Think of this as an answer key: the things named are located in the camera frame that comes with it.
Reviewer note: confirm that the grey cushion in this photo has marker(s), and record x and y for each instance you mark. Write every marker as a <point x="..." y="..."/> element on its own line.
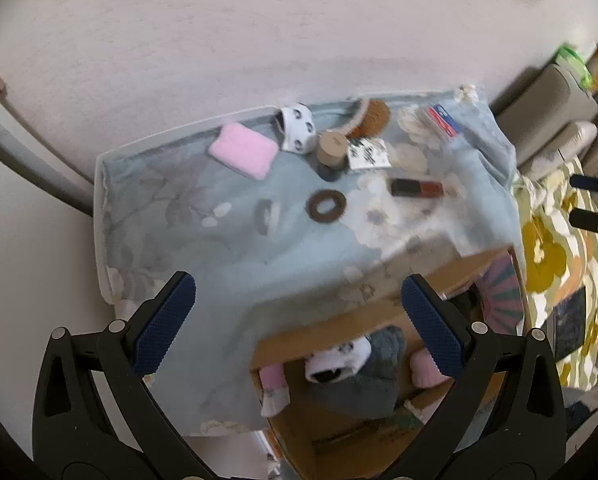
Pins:
<point x="569" y="145"/>
<point x="549" y="105"/>

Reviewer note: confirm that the jar with wooden lid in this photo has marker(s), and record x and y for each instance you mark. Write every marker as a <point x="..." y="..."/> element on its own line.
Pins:
<point x="331" y="149"/>

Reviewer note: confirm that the grey curved tube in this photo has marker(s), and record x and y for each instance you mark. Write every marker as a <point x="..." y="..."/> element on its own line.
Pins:
<point x="34" y="160"/>

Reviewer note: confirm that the brown lipstick tube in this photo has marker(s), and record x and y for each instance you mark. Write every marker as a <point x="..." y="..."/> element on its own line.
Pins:
<point x="414" y="188"/>

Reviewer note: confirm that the red and blue packet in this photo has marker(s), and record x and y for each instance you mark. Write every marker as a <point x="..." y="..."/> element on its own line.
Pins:
<point x="444" y="120"/>

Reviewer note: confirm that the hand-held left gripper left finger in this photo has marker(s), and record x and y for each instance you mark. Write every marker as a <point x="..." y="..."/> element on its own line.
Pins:
<point x="164" y="325"/>

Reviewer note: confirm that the pink fluffy sock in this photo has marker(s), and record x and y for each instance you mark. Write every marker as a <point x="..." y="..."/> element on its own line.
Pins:
<point x="241" y="151"/>

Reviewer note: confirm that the cardboard box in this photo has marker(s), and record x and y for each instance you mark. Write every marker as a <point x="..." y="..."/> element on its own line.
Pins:
<point x="344" y="435"/>

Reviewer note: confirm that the panda print sock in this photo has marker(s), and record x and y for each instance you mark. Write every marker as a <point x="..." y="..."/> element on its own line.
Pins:
<point x="297" y="127"/>
<point x="339" y="357"/>

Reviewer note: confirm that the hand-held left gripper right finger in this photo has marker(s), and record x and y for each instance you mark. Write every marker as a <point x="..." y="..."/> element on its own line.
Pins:
<point x="434" y="330"/>

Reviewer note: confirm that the black and white printed card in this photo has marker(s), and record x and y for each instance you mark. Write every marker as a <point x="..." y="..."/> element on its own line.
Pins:
<point x="369" y="154"/>

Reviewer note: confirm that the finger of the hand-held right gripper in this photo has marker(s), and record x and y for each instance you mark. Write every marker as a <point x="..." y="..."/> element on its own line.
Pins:
<point x="591" y="220"/>
<point x="591" y="183"/>

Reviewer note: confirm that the pink and white sock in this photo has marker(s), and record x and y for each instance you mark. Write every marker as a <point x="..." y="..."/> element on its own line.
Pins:
<point x="275" y="390"/>

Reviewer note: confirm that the green packet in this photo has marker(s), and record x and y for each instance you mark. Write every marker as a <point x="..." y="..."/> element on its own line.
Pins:
<point x="574" y="62"/>

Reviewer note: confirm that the grey sock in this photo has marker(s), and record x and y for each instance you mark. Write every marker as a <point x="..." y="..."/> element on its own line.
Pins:
<point x="369" y="390"/>

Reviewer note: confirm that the blue floral cloth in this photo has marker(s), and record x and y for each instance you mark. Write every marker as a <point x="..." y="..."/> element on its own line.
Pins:
<point x="219" y="260"/>

